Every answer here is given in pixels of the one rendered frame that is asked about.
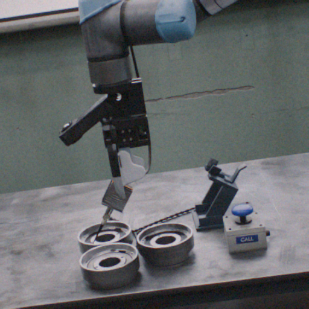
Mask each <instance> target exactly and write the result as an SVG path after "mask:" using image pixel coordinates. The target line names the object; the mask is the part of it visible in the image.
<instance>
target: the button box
mask: <svg viewBox="0 0 309 309"><path fill-rule="evenodd" d="M223 221H224V227H225V237H226V243H227V246H228V251H229V254H232V253H241V252H246V251H251V250H261V249H267V237H268V236H270V231H269V230H266V227H265V224H264V221H263V220H262V218H261V215H260V212H259V211H258V212H252V213H251V214H250V215H247V216H246V220H240V217H237V216H234V215H229V216H224V217H223Z"/></svg>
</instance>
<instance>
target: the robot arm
mask: <svg viewBox="0 0 309 309"><path fill-rule="evenodd" d="M235 1H237V0H132V1H123V0H78V10H79V16H80V22H79V24H80V25H81V31H82V32H83V39H84V46H85V50H86V57H87V63H88V70H89V76H90V80H91V83H92V84H94V85H93V89H94V93H95V94H99V95H104V94H106V95H105V96H104V97H102V98H100V99H99V100H98V101H97V102H96V103H95V104H94V105H93V106H91V107H90V108H88V109H87V110H86V111H85V112H84V113H83V114H82V115H80V116H79V117H78V118H76V119H75V120H73V121H70V122H69V123H68V124H66V125H65V126H64V127H63V128H62V129H61V130H60V131H61V133H60V136H59V138H60V140H61V141H63V143H64V144H65V145H66V146H67V147H69V146H70V145H74V144H75V143H76V142H77V141H78V140H79V139H80V138H82V137H83V135H84V134H85V133H86V132H87V131H88V130H89V129H90V128H93V126H95V125H96V124H97V123H98V122H100V123H101V124H102V129H103V136H104V144H105V148H106V149H107V152H108V157H109V163H110V169H111V173H112V176H113V181H114V185H115V190H116V192H117V194H118V195H119V196H120V197H121V198H122V199H126V196H125V191H124V186H126V185H128V184H130V183H131V182H134V181H136V180H139V179H141V178H143V177H144V176H145V168H144V165H145V161H144V159H143V158H140V157H137V156H134V155H132V154H131V151H130V148H135V147H142V146H146V145H151V142H150V134H149V129H148V121H147V112H146V108H145V100H144V91H143V87H142V83H141V78H135V79H132V77H133V70H132V66H131V61H130V53H129V46H140V45H152V44H159V43H177V42H178V41H182V40H189V39H190V38H192V37H193V36H194V33H195V30H196V26H197V25H198V24H199V23H200V22H201V21H204V20H205V19H207V18H209V17H210V16H212V15H214V14H216V13H217V12H218V11H220V10H221V9H224V8H226V7H227V6H229V5H231V4H233V3H234V2H235ZM118 94H120V95H121V96H120V97H118ZM119 148H120V151H119Z"/></svg>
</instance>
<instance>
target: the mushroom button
mask: <svg viewBox="0 0 309 309"><path fill-rule="evenodd" d="M252 212H253V208H252V207H251V206H250V205H247V204H240V205H236V206H234V207H233V208H232V209H231V214H233V215H234V216H237V217H240V220H246V216H247V215H250V214H251V213H252Z"/></svg>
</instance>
